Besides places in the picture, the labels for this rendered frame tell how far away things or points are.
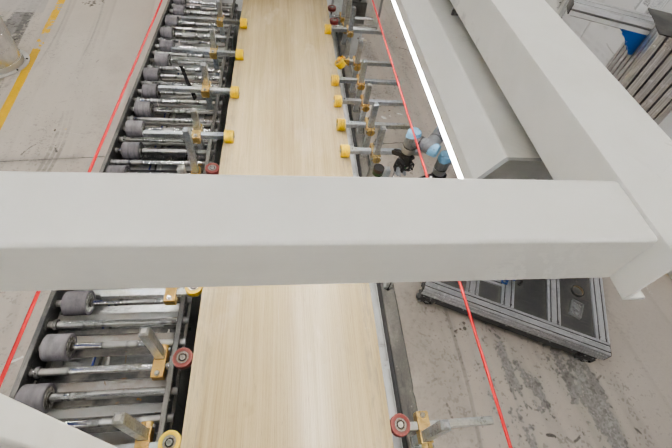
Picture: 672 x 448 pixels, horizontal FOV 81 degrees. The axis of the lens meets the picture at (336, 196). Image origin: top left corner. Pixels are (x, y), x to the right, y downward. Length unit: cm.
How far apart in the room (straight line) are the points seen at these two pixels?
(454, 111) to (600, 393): 304
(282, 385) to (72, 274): 157
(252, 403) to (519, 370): 196
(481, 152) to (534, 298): 278
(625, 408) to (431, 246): 329
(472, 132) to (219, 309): 160
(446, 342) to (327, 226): 281
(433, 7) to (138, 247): 55
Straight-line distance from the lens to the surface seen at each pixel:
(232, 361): 182
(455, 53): 56
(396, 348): 211
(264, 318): 187
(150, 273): 24
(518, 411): 306
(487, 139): 45
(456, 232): 23
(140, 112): 300
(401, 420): 182
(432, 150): 211
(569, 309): 329
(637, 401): 357
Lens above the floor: 263
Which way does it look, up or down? 50 degrees down
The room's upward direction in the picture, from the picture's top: 10 degrees clockwise
